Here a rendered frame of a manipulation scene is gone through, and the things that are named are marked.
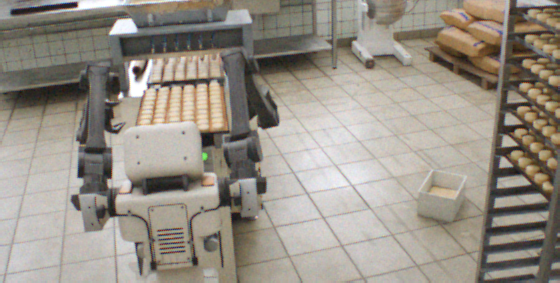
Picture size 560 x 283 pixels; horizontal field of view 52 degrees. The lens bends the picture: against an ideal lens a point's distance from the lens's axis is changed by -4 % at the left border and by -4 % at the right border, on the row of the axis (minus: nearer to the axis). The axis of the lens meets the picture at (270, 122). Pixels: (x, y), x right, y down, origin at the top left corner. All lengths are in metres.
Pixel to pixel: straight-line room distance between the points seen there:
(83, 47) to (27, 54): 0.57
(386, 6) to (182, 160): 4.50
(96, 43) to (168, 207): 4.79
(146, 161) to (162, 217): 0.15
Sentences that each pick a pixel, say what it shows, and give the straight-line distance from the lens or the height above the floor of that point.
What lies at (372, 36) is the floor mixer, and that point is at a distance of 6.36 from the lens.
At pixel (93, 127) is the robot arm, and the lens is 1.85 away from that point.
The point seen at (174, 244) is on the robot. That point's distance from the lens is 1.63.
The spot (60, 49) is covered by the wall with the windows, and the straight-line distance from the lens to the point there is 6.32.
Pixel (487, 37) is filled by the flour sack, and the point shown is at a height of 0.45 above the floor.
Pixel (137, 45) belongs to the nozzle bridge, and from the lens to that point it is 3.14.
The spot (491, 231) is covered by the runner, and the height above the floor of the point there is 0.50.
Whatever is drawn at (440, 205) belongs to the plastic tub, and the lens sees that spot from 3.49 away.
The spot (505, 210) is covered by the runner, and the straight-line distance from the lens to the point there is 2.53.
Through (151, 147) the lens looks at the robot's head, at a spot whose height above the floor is 1.22.
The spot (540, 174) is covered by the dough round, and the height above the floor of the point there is 0.88.
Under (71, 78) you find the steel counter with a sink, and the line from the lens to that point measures 5.72.
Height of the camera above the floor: 1.88
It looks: 23 degrees down
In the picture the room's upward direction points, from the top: 3 degrees counter-clockwise
